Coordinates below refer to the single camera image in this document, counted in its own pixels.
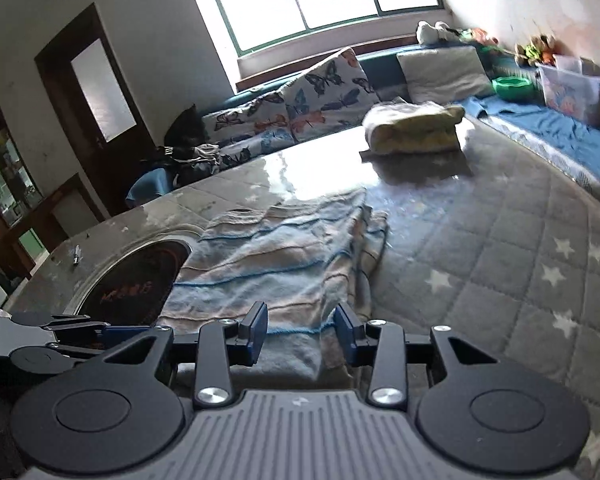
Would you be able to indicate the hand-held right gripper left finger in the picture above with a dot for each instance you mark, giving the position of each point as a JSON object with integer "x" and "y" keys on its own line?
{"x": 257, "y": 332}

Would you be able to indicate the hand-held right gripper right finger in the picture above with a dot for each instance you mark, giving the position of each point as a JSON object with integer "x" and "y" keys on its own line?
{"x": 342, "y": 332}

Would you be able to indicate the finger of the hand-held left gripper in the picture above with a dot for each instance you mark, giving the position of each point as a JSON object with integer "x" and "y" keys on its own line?
{"x": 127, "y": 334}
{"x": 55, "y": 321}

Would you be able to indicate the blue beige striped shirt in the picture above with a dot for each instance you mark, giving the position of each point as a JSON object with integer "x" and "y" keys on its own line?
{"x": 280, "y": 265}

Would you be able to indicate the white dark clothes heap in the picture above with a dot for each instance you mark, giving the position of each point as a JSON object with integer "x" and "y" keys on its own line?
{"x": 200, "y": 160}

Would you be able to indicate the dark wooden cabinet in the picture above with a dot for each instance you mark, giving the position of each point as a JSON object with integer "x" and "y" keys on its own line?
{"x": 10, "y": 195}

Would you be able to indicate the blue plastic stool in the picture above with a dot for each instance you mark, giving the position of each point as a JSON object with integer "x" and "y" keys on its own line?
{"x": 147, "y": 185}

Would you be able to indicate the grey star quilted mat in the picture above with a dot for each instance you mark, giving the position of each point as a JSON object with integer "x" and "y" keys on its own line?
{"x": 505, "y": 260}

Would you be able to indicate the butterfly print cushion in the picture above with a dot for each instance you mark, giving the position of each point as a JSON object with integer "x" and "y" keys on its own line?
{"x": 250, "y": 125}
{"x": 330, "y": 95}

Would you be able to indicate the black bag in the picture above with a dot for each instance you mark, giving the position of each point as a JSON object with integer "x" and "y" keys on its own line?
{"x": 185, "y": 127}

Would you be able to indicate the yellow white folded blanket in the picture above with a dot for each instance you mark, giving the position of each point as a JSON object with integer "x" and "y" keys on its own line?
{"x": 410, "y": 127}

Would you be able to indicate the dark wooden door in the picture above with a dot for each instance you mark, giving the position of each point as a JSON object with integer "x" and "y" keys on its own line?
{"x": 105, "y": 110}

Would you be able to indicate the white pillow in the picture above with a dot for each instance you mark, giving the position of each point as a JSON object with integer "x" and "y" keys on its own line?
{"x": 442, "y": 75}

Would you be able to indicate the blue bed sheet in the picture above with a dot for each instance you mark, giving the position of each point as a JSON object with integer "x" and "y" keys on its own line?
{"x": 545, "y": 130}

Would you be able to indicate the green bowl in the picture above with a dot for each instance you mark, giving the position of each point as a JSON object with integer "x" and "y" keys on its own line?
{"x": 514, "y": 87}

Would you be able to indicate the white plush toy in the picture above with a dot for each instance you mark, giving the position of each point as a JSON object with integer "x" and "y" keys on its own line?
{"x": 432, "y": 32}

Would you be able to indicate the clear plastic storage box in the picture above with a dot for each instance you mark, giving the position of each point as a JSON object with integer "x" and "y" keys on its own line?
{"x": 572, "y": 90}

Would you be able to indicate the heap of colourful plush toys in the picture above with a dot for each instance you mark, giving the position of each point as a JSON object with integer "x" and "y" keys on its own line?
{"x": 532, "y": 50}

